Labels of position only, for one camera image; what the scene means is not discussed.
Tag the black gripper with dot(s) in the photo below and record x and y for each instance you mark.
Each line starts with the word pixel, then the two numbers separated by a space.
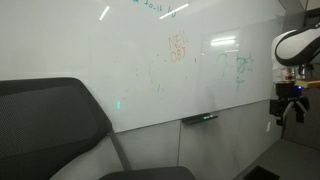
pixel 289 97

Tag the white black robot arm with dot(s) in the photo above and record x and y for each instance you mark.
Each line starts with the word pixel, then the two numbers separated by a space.
pixel 294 54

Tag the dark wooden door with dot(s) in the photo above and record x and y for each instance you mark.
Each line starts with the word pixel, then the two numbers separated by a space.
pixel 303 127

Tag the black floor mat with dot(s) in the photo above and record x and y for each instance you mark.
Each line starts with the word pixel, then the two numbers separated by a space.
pixel 259 173

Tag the black mesh office chair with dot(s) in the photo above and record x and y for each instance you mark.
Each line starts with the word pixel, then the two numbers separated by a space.
pixel 45 124

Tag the white wall outlet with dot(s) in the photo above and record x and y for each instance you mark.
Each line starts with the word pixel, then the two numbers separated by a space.
pixel 268 126

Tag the white wall whiteboard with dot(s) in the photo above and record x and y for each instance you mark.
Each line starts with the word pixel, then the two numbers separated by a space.
pixel 146 61

